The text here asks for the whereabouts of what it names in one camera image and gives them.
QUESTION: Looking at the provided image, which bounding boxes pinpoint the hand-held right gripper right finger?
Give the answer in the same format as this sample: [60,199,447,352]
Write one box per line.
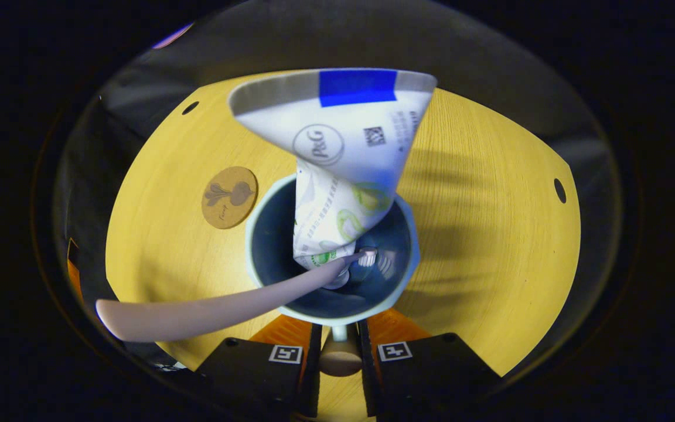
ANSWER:
[356,311,499,420]

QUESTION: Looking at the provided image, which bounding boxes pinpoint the blue-green cup with wooden handle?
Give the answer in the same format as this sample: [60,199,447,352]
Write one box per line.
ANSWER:
[246,173,420,377]

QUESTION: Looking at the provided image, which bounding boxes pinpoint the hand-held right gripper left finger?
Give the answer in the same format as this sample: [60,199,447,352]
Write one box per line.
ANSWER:
[197,316,322,420]

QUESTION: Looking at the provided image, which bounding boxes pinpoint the white toothpaste tube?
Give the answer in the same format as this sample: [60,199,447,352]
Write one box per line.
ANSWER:
[227,69,438,273]

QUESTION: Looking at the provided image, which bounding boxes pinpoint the pale pink toothbrush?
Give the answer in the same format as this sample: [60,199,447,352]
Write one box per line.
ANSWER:
[96,247,378,343]

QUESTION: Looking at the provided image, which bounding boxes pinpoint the round cork coaster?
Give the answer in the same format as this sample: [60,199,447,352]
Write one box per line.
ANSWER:
[201,166,259,230]

